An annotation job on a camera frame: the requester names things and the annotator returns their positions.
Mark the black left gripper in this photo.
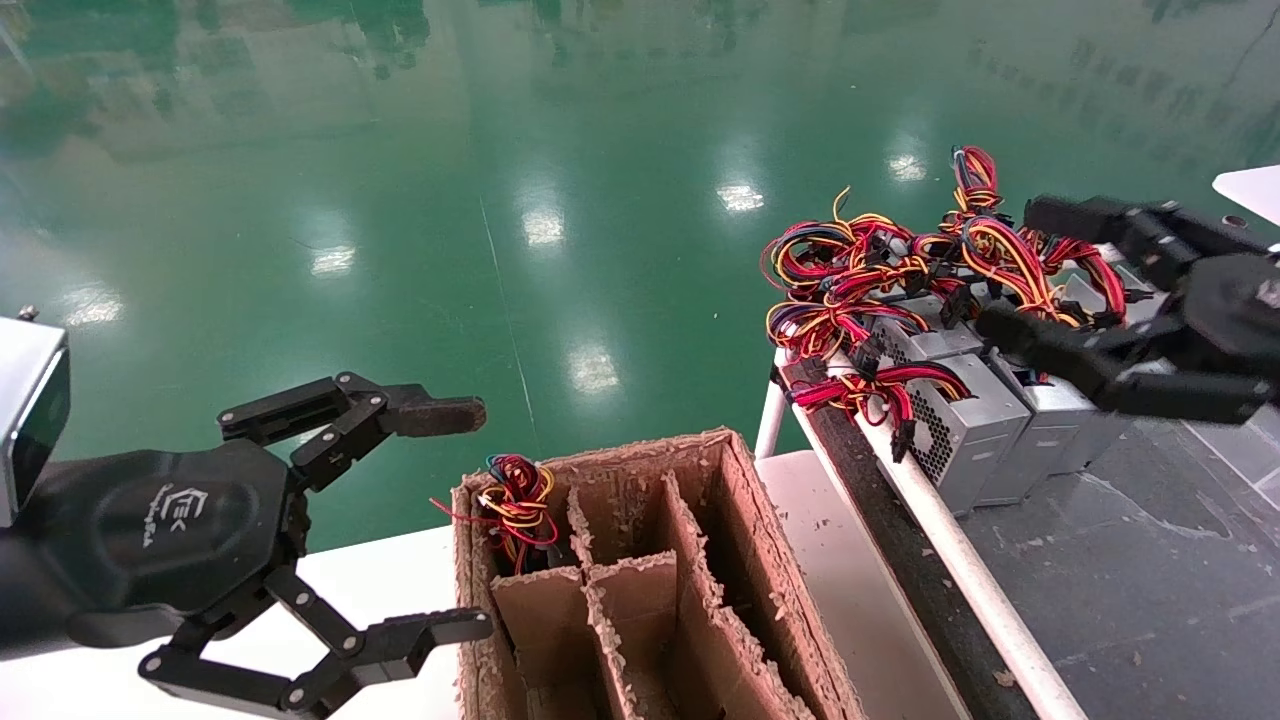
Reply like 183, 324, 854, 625
30, 442, 494, 720

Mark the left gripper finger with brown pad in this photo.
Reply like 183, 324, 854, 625
218, 372, 488, 493

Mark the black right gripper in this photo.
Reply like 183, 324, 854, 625
975, 195, 1280, 426

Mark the white table corner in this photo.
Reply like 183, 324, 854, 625
1212, 165, 1280, 228

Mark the clear plastic divider tray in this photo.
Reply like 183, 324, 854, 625
1180, 405, 1280, 506

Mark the cardboard divider insert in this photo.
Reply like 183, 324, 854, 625
490, 470, 831, 720

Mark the long white rack pipe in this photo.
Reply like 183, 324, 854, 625
775, 345, 1089, 720

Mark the brown cardboard box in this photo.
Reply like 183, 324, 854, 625
452, 428, 866, 720

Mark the short white upright pipe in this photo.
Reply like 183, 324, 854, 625
755, 380, 793, 459

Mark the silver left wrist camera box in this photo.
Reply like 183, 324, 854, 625
0, 306, 73, 528

